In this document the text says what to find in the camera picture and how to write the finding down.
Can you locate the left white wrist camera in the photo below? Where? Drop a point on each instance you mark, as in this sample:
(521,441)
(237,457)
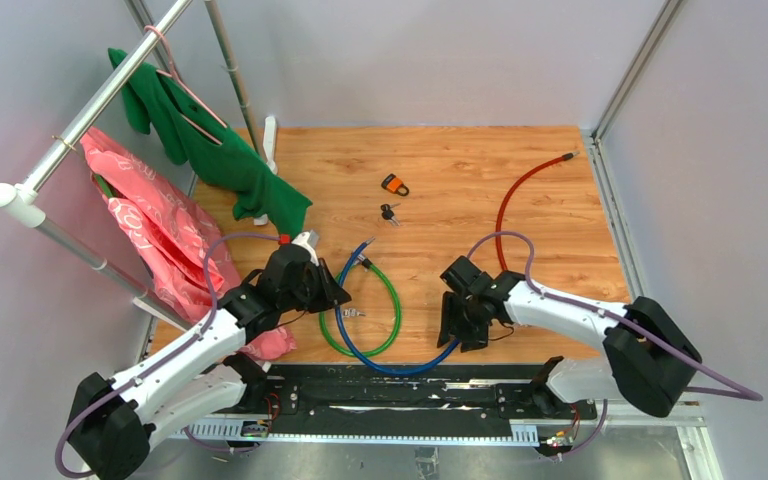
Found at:
(308,240)

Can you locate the black padlock keys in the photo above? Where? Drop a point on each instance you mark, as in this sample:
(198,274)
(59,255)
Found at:
(388,214)

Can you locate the green cloth garment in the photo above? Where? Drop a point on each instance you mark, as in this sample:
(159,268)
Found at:
(218,156)

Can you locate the green cable lock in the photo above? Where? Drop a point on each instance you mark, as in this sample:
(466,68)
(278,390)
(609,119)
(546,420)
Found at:
(379,329)

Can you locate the white metal clothes rack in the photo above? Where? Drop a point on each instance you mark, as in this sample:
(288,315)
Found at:
(18,200)

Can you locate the orange black padlock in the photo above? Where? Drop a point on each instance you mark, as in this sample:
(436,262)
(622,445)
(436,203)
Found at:
(393,184)

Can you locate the pink patterned garment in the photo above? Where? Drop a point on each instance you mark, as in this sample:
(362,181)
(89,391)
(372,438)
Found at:
(170,232)

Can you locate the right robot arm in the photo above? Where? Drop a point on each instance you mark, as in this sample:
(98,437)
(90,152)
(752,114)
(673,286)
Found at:
(644,356)

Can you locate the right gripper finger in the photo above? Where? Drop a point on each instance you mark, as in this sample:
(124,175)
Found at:
(472,335)
(449,311)

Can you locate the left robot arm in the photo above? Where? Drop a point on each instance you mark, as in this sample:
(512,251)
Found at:
(115,423)

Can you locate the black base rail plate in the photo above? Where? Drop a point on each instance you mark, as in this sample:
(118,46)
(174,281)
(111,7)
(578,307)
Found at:
(451,404)

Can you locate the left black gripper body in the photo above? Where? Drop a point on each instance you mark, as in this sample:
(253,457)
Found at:
(308,295)

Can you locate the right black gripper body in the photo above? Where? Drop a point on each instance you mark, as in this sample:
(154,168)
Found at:
(466,314)

